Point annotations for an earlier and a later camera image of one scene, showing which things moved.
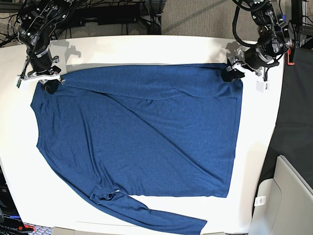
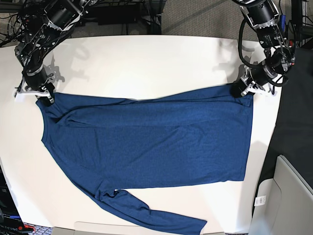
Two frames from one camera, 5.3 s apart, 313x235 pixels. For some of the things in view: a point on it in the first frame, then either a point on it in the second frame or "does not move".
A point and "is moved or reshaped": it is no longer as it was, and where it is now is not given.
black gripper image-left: [41, 63] to [35, 78]
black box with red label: [11, 222] does not move
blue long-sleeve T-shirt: [163, 130] is moved or reshaped
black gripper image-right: [254, 59] to [260, 75]
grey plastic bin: [283, 205] does not move
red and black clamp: [288, 53] to [291, 43]
